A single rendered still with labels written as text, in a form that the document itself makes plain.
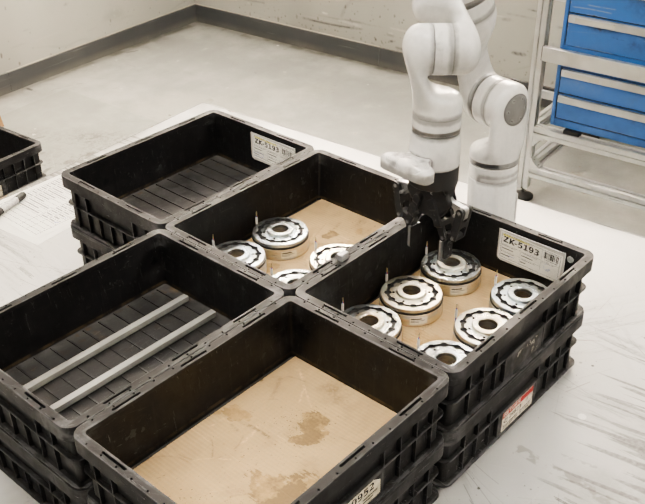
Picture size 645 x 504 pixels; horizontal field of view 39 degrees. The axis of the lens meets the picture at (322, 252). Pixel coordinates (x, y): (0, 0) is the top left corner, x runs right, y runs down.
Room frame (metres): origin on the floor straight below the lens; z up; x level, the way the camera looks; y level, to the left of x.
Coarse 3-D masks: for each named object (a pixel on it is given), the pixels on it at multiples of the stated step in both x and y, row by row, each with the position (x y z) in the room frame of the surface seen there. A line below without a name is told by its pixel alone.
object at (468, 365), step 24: (480, 216) 1.36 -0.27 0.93; (384, 240) 1.28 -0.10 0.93; (552, 240) 1.27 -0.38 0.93; (336, 264) 1.21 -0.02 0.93; (576, 264) 1.20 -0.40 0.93; (312, 288) 1.15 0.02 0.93; (552, 288) 1.14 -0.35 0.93; (336, 312) 1.08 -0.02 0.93; (528, 312) 1.08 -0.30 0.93; (384, 336) 1.02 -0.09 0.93; (504, 336) 1.02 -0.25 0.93; (432, 360) 0.97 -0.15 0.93; (480, 360) 0.98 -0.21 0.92; (456, 384) 0.94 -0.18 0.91
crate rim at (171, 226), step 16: (304, 160) 1.58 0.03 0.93; (336, 160) 1.58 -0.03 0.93; (272, 176) 1.52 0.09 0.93; (384, 176) 1.51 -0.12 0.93; (240, 192) 1.45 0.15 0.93; (208, 208) 1.40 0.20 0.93; (176, 224) 1.34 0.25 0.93; (192, 240) 1.29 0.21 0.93; (368, 240) 1.28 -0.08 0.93; (224, 256) 1.24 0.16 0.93; (256, 272) 1.19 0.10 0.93; (320, 272) 1.19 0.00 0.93; (288, 288) 1.14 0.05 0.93
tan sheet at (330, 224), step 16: (320, 208) 1.57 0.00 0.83; (336, 208) 1.56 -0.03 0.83; (320, 224) 1.50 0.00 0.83; (336, 224) 1.50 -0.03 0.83; (352, 224) 1.50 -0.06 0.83; (368, 224) 1.50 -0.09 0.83; (320, 240) 1.45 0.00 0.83; (336, 240) 1.44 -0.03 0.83; (352, 240) 1.44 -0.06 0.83; (304, 256) 1.39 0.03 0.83
